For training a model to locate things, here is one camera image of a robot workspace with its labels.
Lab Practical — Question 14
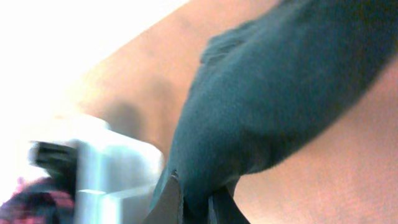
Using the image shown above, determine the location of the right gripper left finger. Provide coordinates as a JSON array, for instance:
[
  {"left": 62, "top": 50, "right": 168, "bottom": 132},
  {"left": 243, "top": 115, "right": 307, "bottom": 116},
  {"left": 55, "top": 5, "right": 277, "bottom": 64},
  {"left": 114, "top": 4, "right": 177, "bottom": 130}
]
[{"left": 142, "top": 170, "right": 183, "bottom": 224}]

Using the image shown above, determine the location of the large black garment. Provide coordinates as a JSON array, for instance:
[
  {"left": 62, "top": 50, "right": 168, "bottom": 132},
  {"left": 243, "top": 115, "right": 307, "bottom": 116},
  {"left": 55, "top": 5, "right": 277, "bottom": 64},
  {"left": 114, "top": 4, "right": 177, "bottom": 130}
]
[{"left": 29, "top": 141, "right": 78, "bottom": 200}]

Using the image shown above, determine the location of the red navy plaid shirt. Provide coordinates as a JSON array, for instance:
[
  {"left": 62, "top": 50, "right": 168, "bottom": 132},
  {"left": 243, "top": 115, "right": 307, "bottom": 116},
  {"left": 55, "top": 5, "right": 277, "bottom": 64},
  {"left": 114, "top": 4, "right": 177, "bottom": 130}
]
[{"left": 1, "top": 177, "right": 75, "bottom": 224}]

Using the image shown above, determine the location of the dark navy garment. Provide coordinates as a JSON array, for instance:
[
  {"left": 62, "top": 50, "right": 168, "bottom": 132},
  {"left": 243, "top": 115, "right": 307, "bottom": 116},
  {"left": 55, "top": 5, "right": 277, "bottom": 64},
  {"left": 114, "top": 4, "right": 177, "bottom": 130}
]
[{"left": 152, "top": 0, "right": 397, "bottom": 219}]

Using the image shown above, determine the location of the clear plastic storage bin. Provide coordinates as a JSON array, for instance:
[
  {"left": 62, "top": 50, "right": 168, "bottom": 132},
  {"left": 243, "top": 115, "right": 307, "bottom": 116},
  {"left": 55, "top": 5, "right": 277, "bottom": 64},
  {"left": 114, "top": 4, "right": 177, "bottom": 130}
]
[{"left": 33, "top": 114, "right": 164, "bottom": 224}]

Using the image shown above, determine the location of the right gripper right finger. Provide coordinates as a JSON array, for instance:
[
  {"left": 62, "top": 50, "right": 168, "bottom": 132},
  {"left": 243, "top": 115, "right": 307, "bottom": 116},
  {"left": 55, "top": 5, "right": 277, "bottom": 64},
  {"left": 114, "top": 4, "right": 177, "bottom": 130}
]
[{"left": 208, "top": 187, "right": 250, "bottom": 224}]

